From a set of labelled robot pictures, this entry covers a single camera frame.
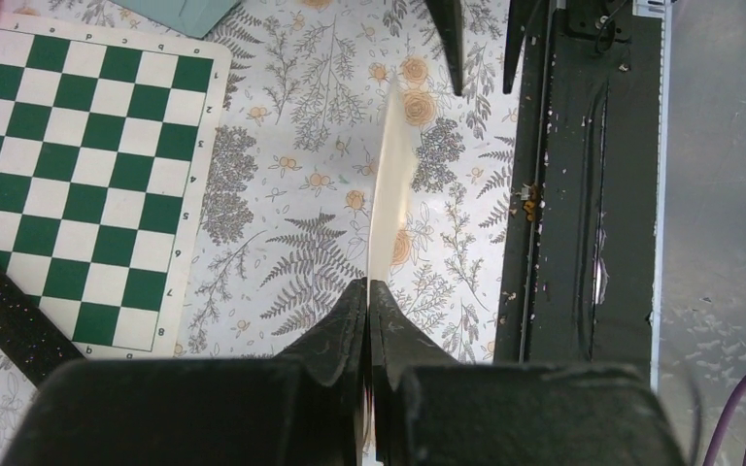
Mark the green white chessboard mat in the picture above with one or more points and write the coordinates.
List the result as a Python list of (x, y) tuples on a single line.
[(106, 140)]

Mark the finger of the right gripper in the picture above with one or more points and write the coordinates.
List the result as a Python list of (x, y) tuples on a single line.
[(448, 21), (520, 17)]

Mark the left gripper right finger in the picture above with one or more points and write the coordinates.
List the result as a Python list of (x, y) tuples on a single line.
[(433, 410)]

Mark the grey-blue envelope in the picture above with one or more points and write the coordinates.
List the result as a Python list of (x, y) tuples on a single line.
[(193, 18)]

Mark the floral patterned table mat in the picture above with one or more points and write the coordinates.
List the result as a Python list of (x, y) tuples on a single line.
[(286, 210)]

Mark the black silver microphone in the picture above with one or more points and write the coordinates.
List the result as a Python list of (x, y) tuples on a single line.
[(28, 337)]

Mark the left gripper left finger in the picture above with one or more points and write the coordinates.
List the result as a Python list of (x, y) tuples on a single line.
[(300, 407)]

